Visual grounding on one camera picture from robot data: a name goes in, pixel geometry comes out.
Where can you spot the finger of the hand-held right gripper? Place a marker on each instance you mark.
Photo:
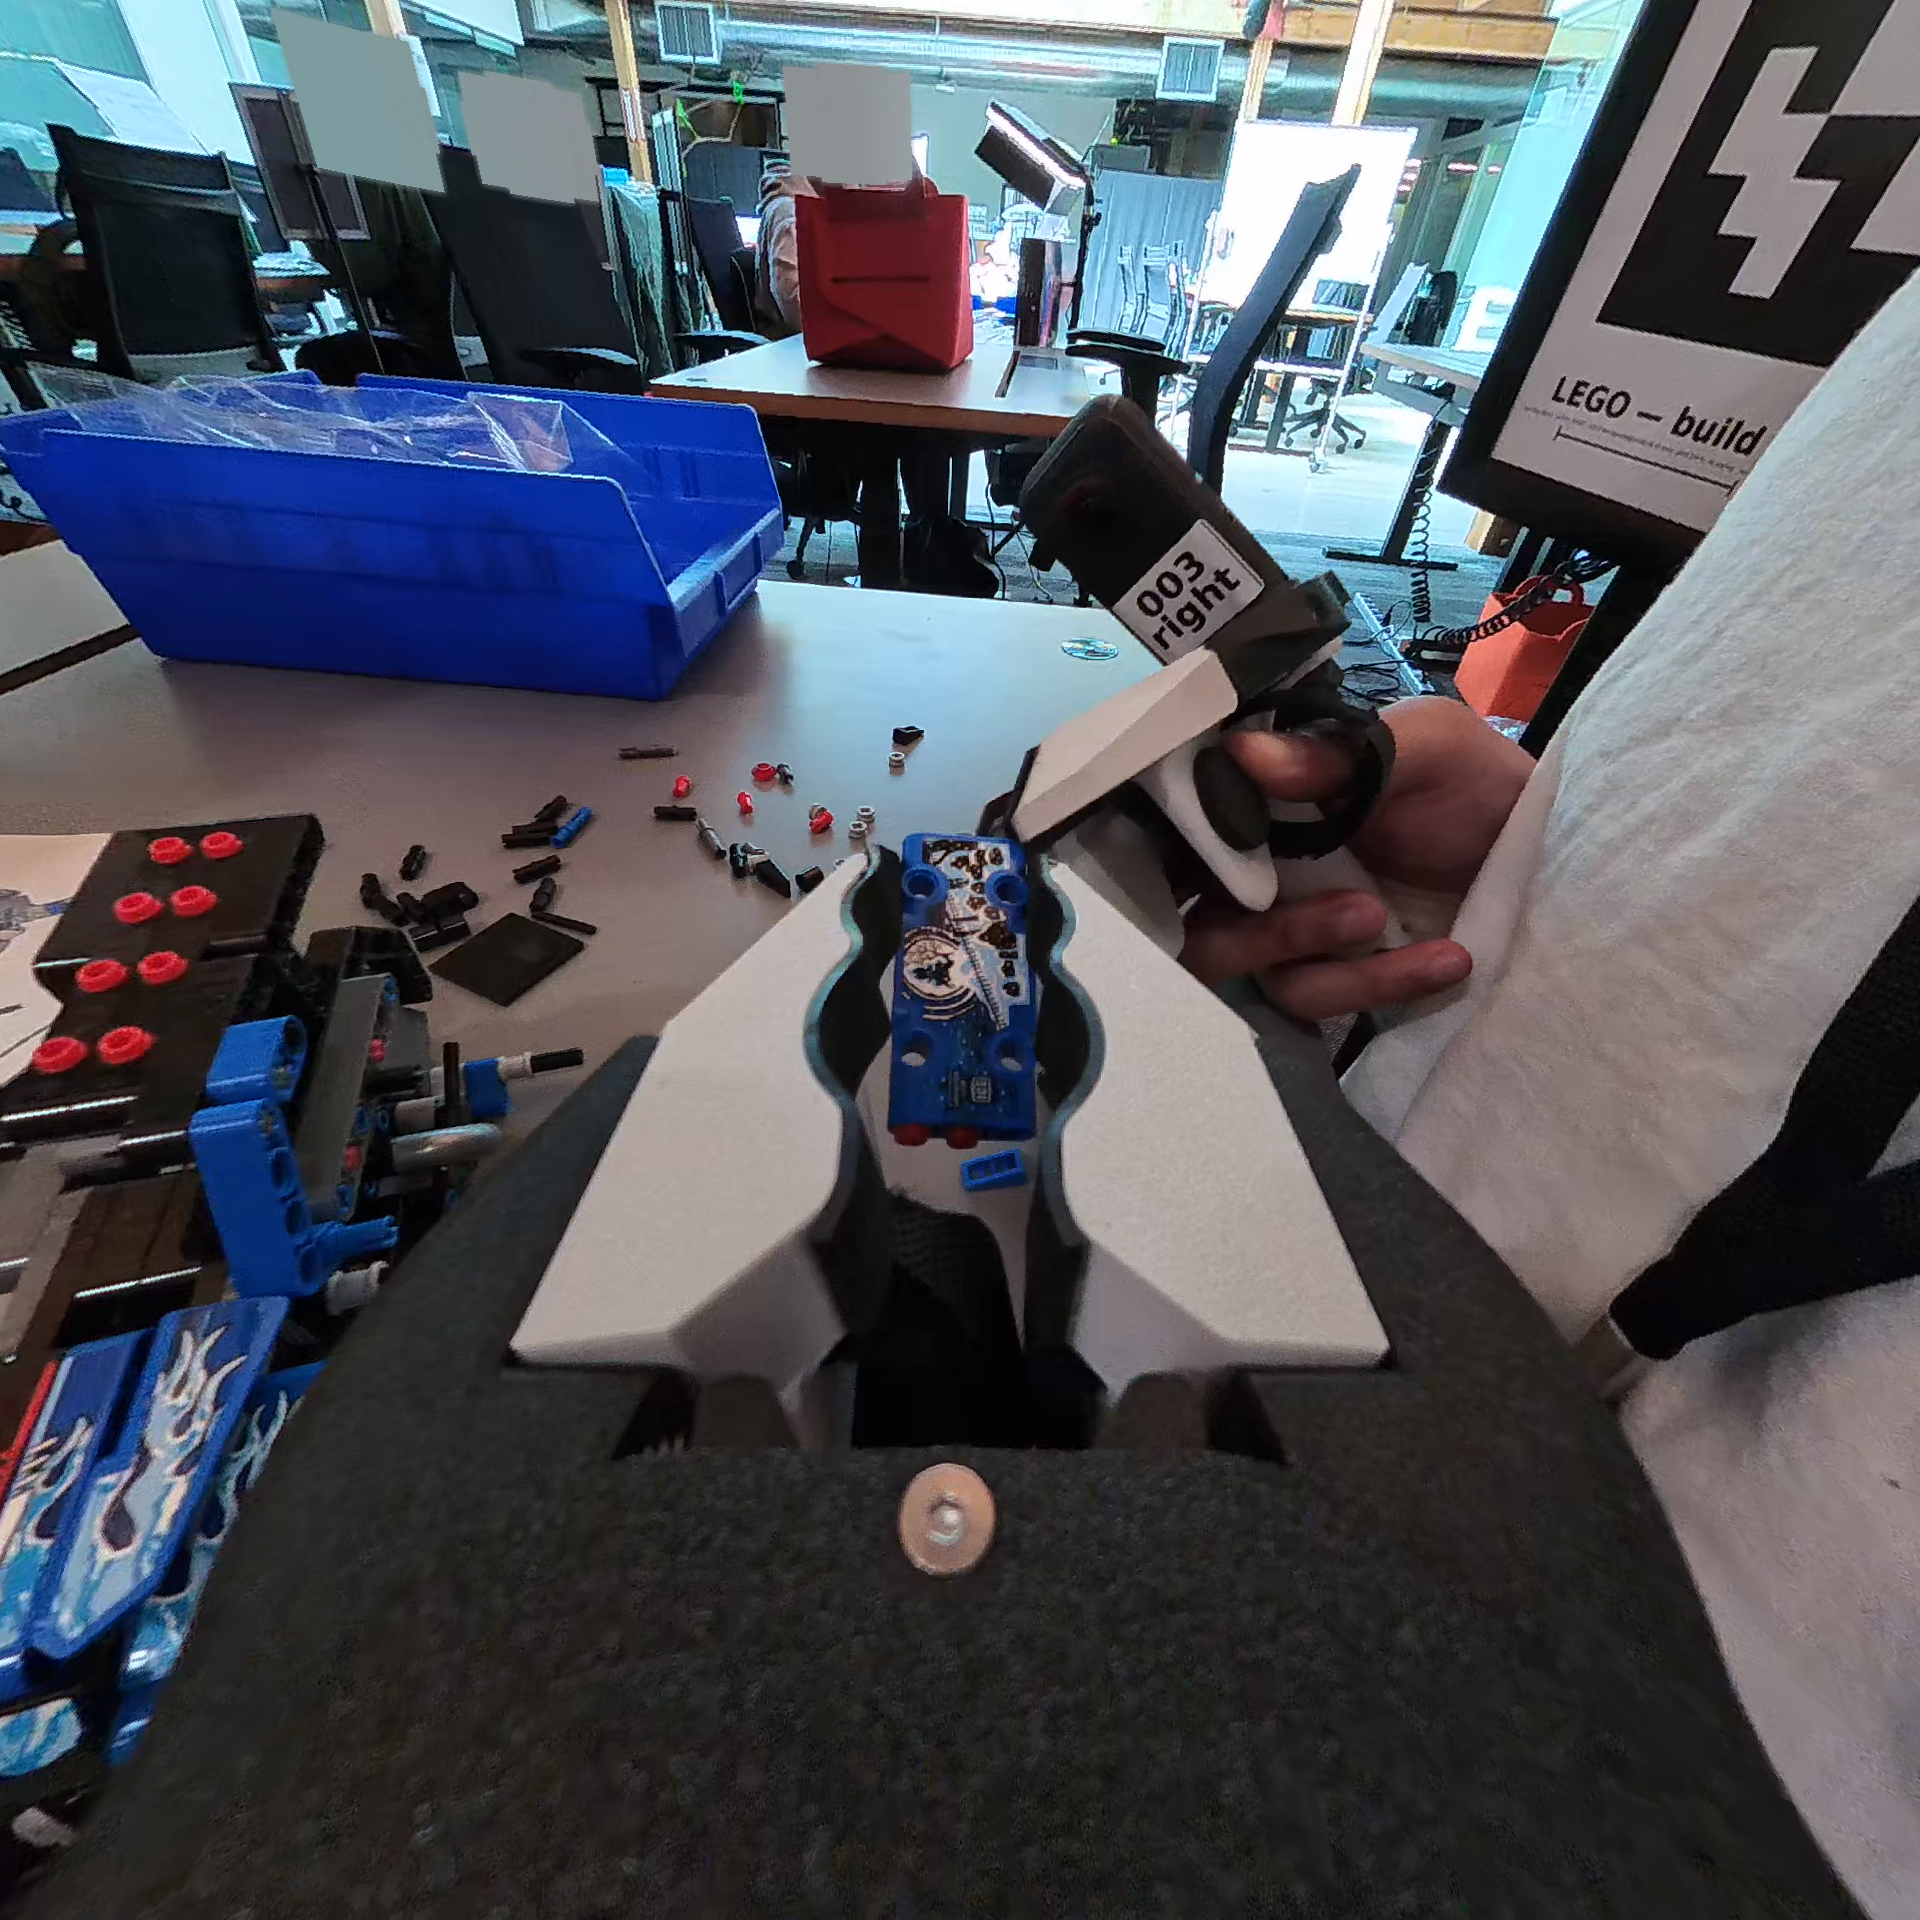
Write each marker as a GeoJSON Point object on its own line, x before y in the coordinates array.
{"type": "Point", "coordinates": [1125, 742]}

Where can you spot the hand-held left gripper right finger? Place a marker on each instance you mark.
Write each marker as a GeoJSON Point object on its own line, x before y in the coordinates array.
{"type": "Point", "coordinates": [1215, 1185]}

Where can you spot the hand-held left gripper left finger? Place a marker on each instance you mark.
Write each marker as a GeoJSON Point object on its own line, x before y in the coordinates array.
{"type": "Point", "coordinates": [691, 1185]}

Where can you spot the blue printed lego panel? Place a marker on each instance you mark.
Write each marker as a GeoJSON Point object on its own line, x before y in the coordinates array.
{"type": "Point", "coordinates": [961, 991]}

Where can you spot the lego truck model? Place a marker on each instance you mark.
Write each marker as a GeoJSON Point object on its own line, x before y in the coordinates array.
{"type": "Point", "coordinates": [180, 1050]}

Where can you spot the small blue lego grille tile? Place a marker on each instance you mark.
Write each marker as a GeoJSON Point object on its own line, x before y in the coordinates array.
{"type": "Point", "coordinates": [991, 1170]}

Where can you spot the black flat lego panel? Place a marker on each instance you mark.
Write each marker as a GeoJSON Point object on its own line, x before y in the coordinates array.
{"type": "Point", "coordinates": [503, 960]}

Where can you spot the scattered small lego pieces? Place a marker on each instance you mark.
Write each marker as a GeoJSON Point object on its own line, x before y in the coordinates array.
{"type": "Point", "coordinates": [721, 841]}

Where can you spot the lego instruction booklet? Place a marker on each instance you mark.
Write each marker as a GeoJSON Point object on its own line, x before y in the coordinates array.
{"type": "Point", "coordinates": [38, 867]}

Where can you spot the person's right hand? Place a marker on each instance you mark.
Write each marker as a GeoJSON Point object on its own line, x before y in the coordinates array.
{"type": "Point", "coordinates": [1441, 810]}

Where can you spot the dark blue office chair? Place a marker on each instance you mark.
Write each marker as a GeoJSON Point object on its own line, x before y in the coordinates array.
{"type": "Point", "coordinates": [1274, 300]}

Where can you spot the wooden office table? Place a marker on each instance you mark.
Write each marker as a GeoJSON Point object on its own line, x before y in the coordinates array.
{"type": "Point", "coordinates": [900, 393]}

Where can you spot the red tote bag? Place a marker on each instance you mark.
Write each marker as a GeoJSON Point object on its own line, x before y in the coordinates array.
{"type": "Point", "coordinates": [885, 284]}

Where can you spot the white projection screen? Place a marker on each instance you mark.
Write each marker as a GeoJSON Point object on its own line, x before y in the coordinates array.
{"type": "Point", "coordinates": [1321, 211]}

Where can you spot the studio light panel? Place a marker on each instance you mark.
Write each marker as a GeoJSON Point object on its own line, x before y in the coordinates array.
{"type": "Point", "coordinates": [1035, 158]}

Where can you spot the orange paper bag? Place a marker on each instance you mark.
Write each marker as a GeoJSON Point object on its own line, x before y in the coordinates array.
{"type": "Point", "coordinates": [1514, 661]}

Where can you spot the black and white tag sign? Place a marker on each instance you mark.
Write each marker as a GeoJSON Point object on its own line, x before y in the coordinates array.
{"type": "Point", "coordinates": [1665, 300]}

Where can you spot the black office chair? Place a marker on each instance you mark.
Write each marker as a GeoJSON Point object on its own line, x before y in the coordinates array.
{"type": "Point", "coordinates": [524, 284]}
{"type": "Point", "coordinates": [151, 254]}

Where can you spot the blue storage bin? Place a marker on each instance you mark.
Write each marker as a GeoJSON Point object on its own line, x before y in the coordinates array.
{"type": "Point", "coordinates": [374, 555]}

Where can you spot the clear plastic bag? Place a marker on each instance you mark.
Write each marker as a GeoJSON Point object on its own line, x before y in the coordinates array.
{"type": "Point", "coordinates": [300, 412]}

